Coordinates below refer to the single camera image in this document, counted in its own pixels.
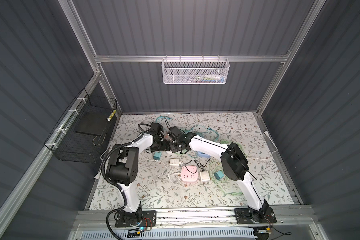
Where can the yellow marker pen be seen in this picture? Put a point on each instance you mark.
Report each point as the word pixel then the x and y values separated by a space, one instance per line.
pixel 111 115

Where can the white wire basket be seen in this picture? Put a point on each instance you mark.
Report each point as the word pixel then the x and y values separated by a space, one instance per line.
pixel 197 71

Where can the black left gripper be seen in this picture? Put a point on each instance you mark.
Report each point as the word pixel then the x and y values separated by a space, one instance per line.
pixel 165 147

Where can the teal charger plug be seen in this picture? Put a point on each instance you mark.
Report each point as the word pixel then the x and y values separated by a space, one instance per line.
pixel 219 175
pixel 157 156

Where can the black corrugated conduit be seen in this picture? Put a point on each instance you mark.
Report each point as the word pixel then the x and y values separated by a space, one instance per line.
pixel 114 180

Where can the white charger plug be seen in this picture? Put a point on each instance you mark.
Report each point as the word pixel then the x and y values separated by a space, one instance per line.
pixel 204 176
pixel 175 162

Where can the black wire basket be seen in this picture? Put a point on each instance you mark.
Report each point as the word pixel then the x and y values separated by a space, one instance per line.
pixel 67 145

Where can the blue power strip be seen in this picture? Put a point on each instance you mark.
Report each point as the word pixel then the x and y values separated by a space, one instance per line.
pixel 202 155

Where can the black foam pad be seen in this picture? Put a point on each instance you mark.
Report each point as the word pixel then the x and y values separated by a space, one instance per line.
pixel 93 124

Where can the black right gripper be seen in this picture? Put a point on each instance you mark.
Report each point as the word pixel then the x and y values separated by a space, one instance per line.
pixel 172 148

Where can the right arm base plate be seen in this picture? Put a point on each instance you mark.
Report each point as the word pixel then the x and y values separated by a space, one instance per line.
pixel 249 216

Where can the pink power strip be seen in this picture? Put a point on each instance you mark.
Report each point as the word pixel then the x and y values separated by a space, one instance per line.
pixel 189 174

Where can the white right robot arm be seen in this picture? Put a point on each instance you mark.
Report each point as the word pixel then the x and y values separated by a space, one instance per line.
pixel 234 163

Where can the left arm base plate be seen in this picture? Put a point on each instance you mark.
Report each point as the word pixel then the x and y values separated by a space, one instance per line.
pixel 138 219

